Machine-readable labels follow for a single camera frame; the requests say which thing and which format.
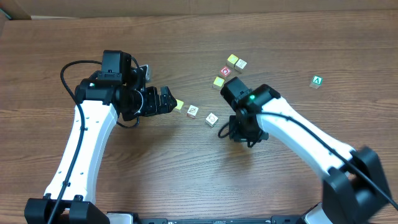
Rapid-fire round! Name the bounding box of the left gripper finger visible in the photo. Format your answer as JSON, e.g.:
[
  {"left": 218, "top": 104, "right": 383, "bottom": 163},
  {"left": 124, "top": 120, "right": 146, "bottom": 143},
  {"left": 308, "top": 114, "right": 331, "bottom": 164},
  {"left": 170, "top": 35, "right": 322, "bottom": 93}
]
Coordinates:
[
  {"left": 159, "top": 86, "right": 172, "bottom": 114},
  {"left": 169, "top": 93, "right": 177, "bottom": 113}
]

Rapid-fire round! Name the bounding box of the yellow wooden block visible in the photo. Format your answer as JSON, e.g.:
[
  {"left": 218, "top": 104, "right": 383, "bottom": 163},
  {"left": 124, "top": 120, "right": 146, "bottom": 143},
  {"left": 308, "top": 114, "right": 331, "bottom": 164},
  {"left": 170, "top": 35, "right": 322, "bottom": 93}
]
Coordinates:
[{"left": 174, "top": 99, "right": 184, "bottom": 113}]

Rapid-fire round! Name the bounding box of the white block red side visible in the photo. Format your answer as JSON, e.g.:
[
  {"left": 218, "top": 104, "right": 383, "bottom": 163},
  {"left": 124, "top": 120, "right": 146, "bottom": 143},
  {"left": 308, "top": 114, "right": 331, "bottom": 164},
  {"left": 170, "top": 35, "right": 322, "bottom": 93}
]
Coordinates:
[{"left": 187, "top": 105, "right": 198, "bottom": 119}]

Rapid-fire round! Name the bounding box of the white block green edge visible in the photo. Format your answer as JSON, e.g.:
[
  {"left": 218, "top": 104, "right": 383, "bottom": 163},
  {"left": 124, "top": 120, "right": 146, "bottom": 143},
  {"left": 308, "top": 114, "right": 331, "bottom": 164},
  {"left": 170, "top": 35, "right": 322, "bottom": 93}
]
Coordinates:
[{"left": 205, "top": 113, "right": 219, "bottom": 127}]

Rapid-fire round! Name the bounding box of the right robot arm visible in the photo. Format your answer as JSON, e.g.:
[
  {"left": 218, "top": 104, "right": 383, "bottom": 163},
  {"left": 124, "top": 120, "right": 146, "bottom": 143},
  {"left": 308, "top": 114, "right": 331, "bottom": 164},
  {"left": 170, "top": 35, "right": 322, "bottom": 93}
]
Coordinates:
[{"left": 218, "top": 77, "right": 397, "bottom": 223}]

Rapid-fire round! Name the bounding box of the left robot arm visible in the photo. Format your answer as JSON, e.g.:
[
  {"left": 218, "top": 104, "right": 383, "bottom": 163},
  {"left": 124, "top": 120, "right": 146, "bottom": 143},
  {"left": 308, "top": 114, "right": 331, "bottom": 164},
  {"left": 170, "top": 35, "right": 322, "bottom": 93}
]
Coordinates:
[{"left": 24, "top": 50, "right": 177, "bottom": 224}]

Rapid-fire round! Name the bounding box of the yellow block middle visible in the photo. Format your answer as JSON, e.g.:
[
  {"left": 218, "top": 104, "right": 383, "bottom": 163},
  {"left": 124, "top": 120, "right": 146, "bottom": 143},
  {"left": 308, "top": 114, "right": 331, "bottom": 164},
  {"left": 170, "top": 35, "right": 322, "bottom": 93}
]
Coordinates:
[{"left": 213, "top": 77, "right": 225, "bottom": 90}]

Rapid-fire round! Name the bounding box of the white block beside yellow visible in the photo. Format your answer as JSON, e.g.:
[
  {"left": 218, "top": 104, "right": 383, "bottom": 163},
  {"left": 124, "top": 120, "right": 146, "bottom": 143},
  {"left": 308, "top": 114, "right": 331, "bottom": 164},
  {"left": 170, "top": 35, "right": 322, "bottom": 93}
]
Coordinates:
[{"left": 234, "top": 58, "right": 247, "bottom": 73}]

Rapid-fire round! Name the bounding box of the yellow block top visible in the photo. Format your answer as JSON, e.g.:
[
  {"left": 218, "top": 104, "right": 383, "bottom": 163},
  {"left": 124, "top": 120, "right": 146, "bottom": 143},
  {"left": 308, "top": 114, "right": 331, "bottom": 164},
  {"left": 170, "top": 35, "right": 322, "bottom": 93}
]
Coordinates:
[{"left": 226, "top": 54, "right": 239, "bottom": 68}]

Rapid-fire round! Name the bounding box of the green letter block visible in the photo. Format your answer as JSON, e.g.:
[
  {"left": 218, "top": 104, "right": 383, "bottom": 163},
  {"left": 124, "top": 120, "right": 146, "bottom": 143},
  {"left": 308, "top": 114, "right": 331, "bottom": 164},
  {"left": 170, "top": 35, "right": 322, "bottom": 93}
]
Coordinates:
[{"left": 310, "top": 75, "right": 323, "bottom": 89}]

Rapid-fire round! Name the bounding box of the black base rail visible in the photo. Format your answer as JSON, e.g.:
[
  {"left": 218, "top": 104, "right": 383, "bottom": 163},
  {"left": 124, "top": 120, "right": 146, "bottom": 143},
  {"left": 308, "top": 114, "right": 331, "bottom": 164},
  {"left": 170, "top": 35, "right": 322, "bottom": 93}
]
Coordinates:
[{"left": 106, "top": 212, "right": 304, "bottom": 224}]

